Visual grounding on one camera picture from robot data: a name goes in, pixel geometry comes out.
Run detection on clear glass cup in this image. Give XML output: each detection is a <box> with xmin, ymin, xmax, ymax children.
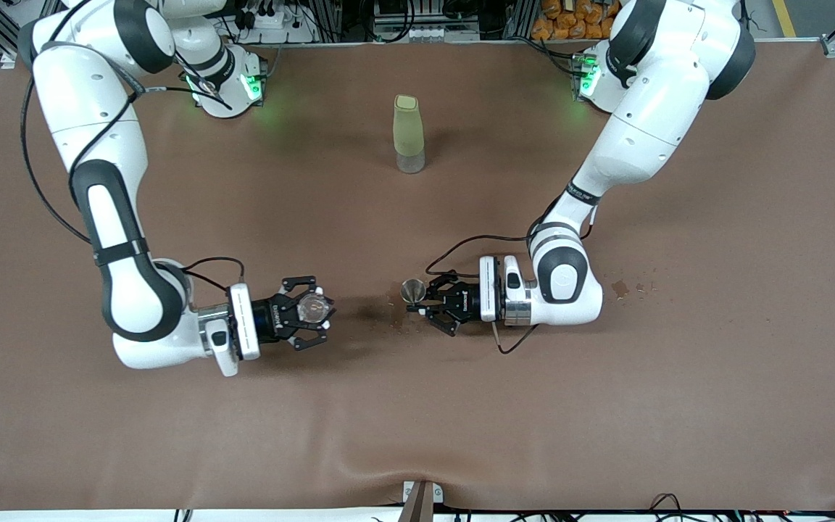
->
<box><xmin>296</xmin><ymin>290</ymin><xmax>335</xmax><ymax>323</ymax></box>

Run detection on steel jigger measuring cup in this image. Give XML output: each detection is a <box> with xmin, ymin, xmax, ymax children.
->
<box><xmin>399</xmin><ymin>278</ymin><xmax>429</xmax><ymax>314</ymax></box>

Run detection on large spilled liquid puddle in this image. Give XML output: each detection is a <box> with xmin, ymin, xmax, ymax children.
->
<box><xmin>386</xmin><ymin>283</ymin><xmax>425</xmax><ymax>333</ymax></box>

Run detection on yellow-green sleeved glass bottle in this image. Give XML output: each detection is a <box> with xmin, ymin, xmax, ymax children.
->
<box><xmin>392</xmin><ymin>94</ymin><xmax>427</xmax><ymax>175</ymax></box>

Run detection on white power strip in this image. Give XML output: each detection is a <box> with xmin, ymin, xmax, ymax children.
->
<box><xmin>240</xmin><ymin>7</ymin><xmax>317</xmax><ymax>44</ymax></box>

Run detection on orange snack bag pile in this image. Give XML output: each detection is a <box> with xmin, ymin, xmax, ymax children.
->
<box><xmin>531</xmin><ymin>0</ymin><xmax>618</xmax><ymax>41</ymax></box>

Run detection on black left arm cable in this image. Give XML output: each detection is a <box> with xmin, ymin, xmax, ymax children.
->
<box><xmin>426</xmin><ymin>203</ymin><xmax>599</xmax><ymax>356</ymax></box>

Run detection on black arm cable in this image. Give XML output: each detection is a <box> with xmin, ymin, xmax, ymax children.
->
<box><xmin>19</xmin><ymin>0</ymin><xmax>248</xmax><ymax>291</ymax></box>
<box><xmin>426</xmin><ymin>203</ymin><xmax>599</xmax><ymax>356</ymax></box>

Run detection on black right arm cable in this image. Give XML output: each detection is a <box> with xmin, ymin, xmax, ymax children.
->
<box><xmin>19</xmin><ymin>0</ymin><xmax>248</xmax><ymax>291</ymax></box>

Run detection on metal table edge bracket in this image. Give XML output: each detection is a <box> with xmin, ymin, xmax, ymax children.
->
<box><xmin>399</xmin><ymin>480</ymin><xmax>445</xmax><ymax>522</ymax></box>

